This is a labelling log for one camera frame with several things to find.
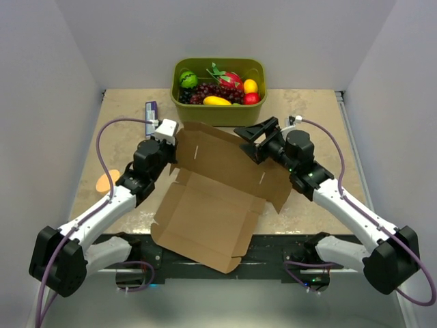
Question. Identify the dark blue toy grapes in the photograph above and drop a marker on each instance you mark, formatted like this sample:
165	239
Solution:
185	96

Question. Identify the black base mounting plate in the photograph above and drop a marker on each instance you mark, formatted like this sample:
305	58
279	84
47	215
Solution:
287	258

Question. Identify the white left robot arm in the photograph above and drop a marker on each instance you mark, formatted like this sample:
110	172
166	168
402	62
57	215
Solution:
58	258

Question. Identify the green toy watermelon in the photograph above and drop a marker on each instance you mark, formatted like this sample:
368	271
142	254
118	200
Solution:
188	80

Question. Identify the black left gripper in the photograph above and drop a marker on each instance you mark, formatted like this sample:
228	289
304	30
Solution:
171	147

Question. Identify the olive green plastic bin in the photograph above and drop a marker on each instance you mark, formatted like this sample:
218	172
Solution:
232	115

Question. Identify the yellow toy lemon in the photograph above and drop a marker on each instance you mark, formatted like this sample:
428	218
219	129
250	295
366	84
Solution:
250	86

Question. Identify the pink toy dragon fruit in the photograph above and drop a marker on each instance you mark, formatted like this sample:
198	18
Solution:
225	79

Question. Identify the purple toothpaste box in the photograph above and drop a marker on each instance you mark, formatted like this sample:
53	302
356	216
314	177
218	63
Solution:
151	116

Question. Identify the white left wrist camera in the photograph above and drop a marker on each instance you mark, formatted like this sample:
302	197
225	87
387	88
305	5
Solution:
167	131

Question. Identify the red toy apple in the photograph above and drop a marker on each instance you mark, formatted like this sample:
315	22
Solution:
251	98

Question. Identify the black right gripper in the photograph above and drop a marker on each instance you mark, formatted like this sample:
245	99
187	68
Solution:
252	133

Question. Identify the brown cardboard box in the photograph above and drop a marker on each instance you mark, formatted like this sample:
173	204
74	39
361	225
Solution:
218	195

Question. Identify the orange round sponge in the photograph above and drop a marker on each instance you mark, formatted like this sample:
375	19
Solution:
102	185

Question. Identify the yellow toy mango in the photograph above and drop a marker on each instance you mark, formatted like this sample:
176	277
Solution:
215	101

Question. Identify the purple toy grape bunch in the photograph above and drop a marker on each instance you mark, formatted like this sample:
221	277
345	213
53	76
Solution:
231	94

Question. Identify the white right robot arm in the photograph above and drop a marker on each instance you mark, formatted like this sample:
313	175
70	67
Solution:
387	256

